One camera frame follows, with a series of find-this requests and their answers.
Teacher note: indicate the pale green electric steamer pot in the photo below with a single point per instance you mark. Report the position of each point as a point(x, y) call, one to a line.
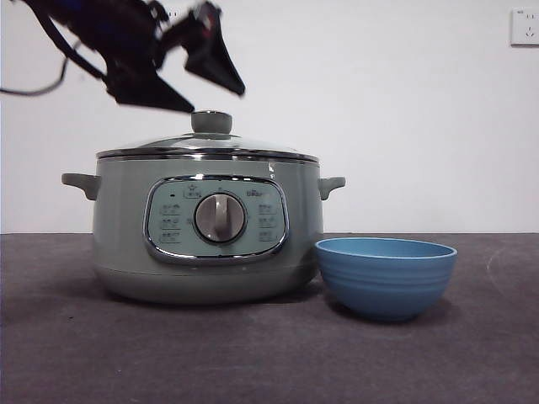
point(122, 219)

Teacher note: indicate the glass lid with green knob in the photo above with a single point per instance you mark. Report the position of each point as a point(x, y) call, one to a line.
point(211, 123)

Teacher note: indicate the blue ribbed bowl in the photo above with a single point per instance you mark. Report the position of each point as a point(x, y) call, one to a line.
point(387, 286)

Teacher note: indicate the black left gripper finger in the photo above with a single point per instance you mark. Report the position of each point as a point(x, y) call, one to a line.
point(143, 90)
point(212, 59)

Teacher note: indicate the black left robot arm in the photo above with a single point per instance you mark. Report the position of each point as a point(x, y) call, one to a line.
point(113, 29)

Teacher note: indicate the white wall socket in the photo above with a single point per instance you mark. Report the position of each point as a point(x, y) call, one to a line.
point(526, 27)

